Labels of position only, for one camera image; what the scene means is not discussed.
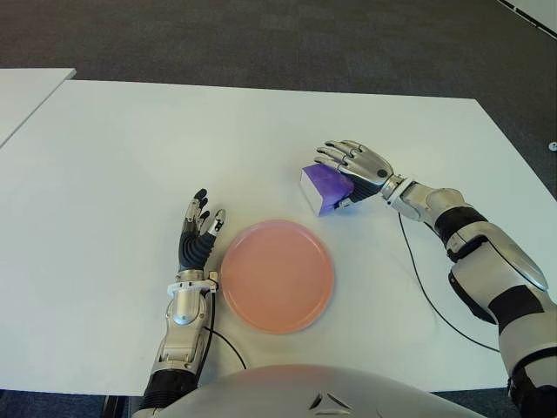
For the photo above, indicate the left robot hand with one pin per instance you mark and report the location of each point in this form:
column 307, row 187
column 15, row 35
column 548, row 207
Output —
column 193, row 252

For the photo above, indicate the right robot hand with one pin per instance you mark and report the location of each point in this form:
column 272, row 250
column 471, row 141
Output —
column 370, row 167

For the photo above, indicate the grey table leg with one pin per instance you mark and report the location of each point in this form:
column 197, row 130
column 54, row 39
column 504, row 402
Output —
column 114, row 406

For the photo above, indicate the purple tissue paper pack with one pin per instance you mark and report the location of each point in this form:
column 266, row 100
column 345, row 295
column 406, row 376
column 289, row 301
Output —
column 326, row 187

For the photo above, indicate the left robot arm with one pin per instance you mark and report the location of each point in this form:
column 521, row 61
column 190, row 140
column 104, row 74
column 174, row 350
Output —
column 187, row 305

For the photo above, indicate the adjoining white table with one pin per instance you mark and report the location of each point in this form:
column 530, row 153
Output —
column 26, row 100

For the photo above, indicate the pink round plate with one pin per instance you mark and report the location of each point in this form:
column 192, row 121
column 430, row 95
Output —
column 278, row 274

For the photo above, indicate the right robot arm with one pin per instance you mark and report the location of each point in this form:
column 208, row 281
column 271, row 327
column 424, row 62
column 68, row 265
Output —
column 491, row 257

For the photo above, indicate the silver robot torso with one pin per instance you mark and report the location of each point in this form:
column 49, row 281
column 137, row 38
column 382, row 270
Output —
column 283, row 392

